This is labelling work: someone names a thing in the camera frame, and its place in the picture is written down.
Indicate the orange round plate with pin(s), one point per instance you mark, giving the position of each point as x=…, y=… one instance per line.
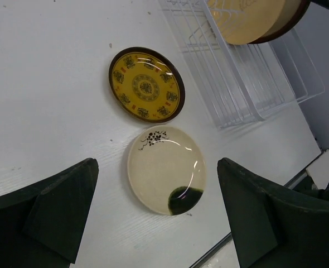
x=251, y=19

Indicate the yellow patterned black-rim plate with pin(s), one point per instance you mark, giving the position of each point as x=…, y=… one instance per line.
x=146, y=85

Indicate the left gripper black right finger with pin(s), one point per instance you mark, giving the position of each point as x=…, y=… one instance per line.
x=271, y=225

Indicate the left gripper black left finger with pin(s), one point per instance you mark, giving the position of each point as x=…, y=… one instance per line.
x=42, y=224

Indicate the cream plate black mark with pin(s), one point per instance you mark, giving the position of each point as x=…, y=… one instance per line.
x=166, y=170

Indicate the white wire dish rack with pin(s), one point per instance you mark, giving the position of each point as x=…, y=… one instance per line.
x=240, y=84

